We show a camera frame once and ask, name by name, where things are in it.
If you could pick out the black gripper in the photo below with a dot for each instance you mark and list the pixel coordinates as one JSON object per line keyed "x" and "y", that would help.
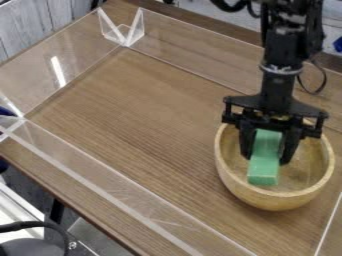
{"x": 274, "y": 110}

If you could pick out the green rectangular block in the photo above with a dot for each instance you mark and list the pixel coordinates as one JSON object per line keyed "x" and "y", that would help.
{"x": 263, "y": 164}

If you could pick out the brown wooden bowl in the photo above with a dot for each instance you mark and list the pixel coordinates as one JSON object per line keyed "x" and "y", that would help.
{"x": 302, "y": 179}

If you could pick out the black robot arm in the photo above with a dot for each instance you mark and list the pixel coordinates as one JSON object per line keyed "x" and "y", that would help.
{"x": 292, "y": 40}

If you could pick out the blue object at right edge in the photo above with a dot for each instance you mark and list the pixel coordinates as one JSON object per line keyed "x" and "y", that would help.
{"x": 337, "y": 45}

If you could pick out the black table leg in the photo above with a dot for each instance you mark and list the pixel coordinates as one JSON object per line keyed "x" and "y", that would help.
{"x": 56, "y": 211}

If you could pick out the black chair at corner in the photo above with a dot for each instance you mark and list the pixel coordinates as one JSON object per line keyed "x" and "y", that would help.
{"x": 40, "y": 247}

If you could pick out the clear acrylic enclosure wall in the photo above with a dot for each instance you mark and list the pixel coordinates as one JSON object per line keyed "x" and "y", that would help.
{"x": 119, "y": 99}

